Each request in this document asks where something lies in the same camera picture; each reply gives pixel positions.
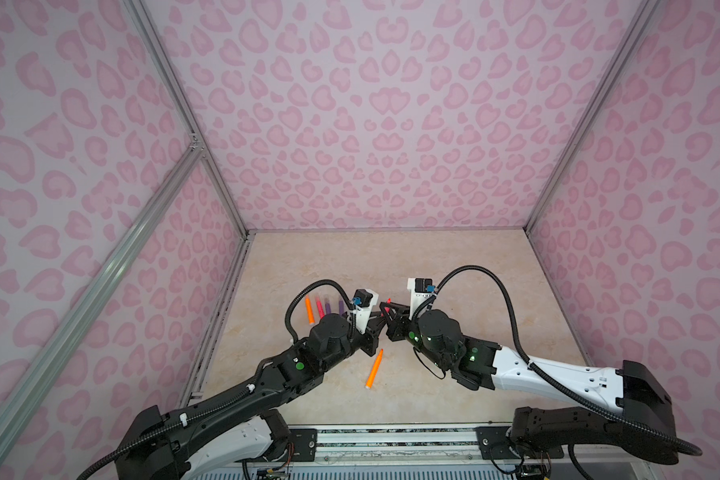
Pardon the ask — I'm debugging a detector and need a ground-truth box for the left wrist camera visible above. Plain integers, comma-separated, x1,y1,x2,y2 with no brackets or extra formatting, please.
352,289,379,334

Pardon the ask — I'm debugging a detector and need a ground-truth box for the orange pen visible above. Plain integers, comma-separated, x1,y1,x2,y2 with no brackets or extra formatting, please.
365,349,384,389

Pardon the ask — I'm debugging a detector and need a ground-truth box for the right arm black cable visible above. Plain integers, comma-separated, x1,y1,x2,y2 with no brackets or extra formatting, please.
431,265,703,480

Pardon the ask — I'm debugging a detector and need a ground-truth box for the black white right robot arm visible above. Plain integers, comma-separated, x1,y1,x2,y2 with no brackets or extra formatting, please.
372,303,680,465

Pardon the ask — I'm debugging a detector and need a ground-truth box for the aluminium corner post left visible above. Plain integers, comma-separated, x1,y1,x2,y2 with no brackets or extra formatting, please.
122,0,249,240

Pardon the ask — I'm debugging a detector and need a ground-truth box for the orange pen cap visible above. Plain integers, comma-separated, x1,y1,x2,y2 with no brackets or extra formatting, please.
304,296,317,325

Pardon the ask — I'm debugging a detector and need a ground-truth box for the aluminium corner post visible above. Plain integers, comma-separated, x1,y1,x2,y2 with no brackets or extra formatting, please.
122,0,249,240
523,0,665,237

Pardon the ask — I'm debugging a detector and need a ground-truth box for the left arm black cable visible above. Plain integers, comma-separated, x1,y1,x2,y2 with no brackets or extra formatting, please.
74,278,358,480

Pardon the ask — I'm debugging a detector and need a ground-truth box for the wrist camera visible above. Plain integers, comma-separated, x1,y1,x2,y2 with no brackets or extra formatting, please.
407,277,436,314
352,289,379,334

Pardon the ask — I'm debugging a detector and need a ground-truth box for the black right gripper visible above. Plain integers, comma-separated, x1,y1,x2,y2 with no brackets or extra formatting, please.
377,302,450,369

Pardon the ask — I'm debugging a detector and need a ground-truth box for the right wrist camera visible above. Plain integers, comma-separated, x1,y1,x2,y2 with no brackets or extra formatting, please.
407,277,436,314

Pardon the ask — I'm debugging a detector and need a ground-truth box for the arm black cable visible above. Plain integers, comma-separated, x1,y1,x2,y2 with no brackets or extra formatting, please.
74,278,358,480
431,265,703,480

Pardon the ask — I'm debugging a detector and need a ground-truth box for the aluminium diagonal wall bar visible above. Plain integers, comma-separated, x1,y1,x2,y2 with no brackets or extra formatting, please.
0,145,205,466

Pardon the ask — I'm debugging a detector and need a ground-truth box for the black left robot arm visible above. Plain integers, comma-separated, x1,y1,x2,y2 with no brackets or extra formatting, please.
114,310,390,479

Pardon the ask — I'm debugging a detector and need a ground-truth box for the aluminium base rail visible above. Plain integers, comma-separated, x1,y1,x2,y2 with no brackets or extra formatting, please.
137,422,667,480

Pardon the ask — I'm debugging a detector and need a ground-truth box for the aluminium corner post right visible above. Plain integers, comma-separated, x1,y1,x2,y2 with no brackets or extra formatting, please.
523,0,665,237

